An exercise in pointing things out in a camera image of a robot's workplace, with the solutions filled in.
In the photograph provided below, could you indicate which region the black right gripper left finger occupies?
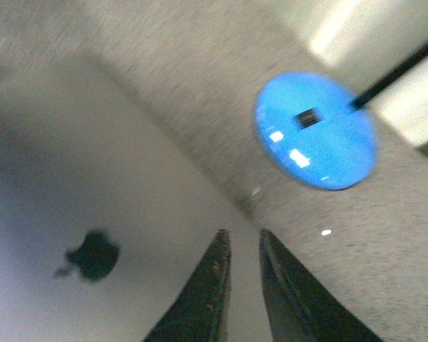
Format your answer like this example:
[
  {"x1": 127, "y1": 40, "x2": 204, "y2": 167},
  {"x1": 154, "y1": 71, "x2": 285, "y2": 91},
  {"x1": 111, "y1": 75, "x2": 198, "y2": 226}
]
[{"x1": 145, "y1": 229, "x2": 231, "y2": 341}]

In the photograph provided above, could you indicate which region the silver laptop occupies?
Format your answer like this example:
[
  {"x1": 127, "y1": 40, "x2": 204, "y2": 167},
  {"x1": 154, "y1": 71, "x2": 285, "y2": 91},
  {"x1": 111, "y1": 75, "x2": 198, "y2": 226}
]
[{"x1": 0, "y1": 58, "x2": 272, "y2": 341}]

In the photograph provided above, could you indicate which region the white curtain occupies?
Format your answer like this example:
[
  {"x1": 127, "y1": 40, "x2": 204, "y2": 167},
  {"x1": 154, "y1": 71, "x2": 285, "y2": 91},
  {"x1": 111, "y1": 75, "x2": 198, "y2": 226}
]
[{"x1": 309, "y1": 1, "x2": 428, "y2": 147}]

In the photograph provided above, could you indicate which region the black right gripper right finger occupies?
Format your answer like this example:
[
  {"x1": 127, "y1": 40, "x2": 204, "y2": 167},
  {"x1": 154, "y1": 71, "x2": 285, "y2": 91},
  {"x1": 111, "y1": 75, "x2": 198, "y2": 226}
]
[{"x1": 259, "y1": 229, "x2": 381, "y2": 341}]

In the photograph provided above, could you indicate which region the blue desk lamp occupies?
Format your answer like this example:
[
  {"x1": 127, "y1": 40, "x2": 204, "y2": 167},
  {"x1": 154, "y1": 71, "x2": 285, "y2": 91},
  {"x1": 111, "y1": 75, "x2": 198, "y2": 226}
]
[{"x1": 254, "y1": 42, "x2": 428, "y2": 191}]

